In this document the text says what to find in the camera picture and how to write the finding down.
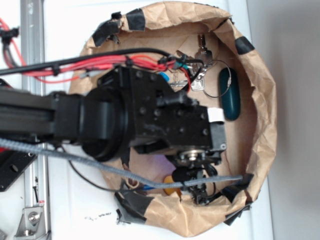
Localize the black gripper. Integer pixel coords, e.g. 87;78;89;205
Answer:
132;90;227;205

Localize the yellow rubber duck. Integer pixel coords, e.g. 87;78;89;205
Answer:
163;175;182;198

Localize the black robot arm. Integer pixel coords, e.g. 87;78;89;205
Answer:
0;66;226;205

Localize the blue plastic bottle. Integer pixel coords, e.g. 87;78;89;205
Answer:
159;72;170;82

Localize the dark teal oval case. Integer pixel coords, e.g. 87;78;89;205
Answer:
218;67;241;121

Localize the bunch of silver keys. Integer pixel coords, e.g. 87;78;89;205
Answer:
169;34;214;91

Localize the brown paper bag basin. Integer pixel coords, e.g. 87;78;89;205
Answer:
80;1;277;237

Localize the thin wire key ring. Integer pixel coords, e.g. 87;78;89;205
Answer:
202;59;234;98

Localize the thin black wire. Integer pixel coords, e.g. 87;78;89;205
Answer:
59;144;141;193

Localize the red and black cable bundle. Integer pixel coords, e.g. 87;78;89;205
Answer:
0;17;205;88

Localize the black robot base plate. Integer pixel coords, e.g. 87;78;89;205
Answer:
0;78;38;193

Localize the grey braided cable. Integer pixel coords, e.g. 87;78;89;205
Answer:
0;138;243;190

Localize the metal corner bracket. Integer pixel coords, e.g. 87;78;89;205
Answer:
14;206;47;240

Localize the aluminium extrusion rail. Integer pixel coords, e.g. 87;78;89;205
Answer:
20;0;52;240

